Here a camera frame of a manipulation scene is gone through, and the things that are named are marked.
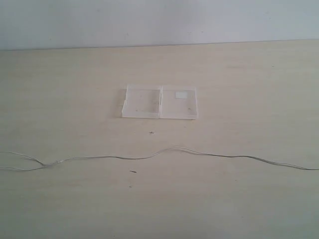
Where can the clear plastic open case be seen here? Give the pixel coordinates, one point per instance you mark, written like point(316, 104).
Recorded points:
point(160, 102)

